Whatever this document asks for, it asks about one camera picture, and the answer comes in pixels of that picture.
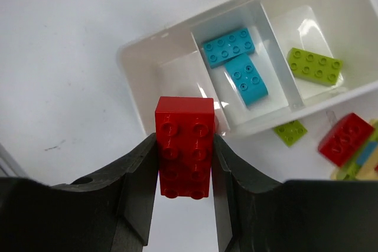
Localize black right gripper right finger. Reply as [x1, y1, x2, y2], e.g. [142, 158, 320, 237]
[211, 135, 377, 251]

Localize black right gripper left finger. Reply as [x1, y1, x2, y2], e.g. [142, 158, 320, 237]
[1, 135, 158, 251]

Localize green 2x2 lego brick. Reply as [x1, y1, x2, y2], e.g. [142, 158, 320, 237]
[273, 120, 307, 147]

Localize red 2x4 lego brick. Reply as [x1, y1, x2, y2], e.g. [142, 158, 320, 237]
[155, 96, 216, 199]

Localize multicolour lego tower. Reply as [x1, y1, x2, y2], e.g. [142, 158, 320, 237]
[317, 113, 377, 181]

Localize teal curved lego brick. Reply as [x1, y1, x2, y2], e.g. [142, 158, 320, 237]
[224, 54, 268, 106]

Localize green 2x4 lego brick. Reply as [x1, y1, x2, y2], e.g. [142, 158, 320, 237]
[287, 48, 344, 86]

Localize teal 2x4 lego brick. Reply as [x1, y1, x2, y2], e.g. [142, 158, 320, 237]
[202, 28, 255, 68]

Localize left white divided container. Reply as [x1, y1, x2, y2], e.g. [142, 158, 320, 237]
[119, 0, 377, 136]

